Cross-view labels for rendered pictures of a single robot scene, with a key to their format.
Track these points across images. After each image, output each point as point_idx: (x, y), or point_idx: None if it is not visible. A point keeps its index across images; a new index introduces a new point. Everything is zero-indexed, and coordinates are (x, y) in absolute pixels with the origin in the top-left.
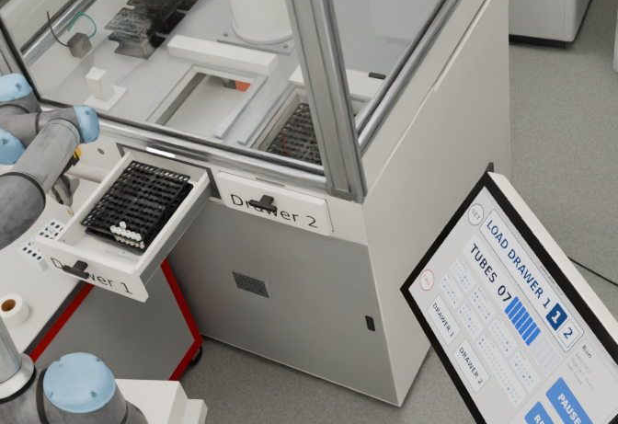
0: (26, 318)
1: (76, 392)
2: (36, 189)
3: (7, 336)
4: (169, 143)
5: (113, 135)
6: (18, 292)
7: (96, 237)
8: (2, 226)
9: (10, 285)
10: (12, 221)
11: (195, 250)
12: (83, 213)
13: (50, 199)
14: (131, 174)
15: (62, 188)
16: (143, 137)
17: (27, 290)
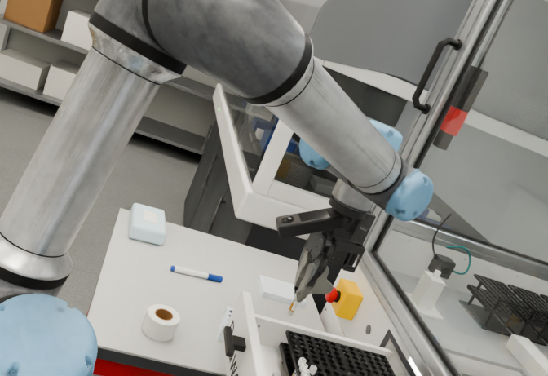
0: (157, 341)
1: (10, 342)
2: (298, 53)
3: (76, 204)
4: (437, 369)
5: (395, 320)
6: (183, 325)
7: (280, 361)
8: (212, 2)
9: (188, 317)
10: (229, 15)
11: None
12: (298, 332)
13: (292, 321)
14: (371, 360)
15: (312, 269)
16: (418, 342)
17: (190, 332)
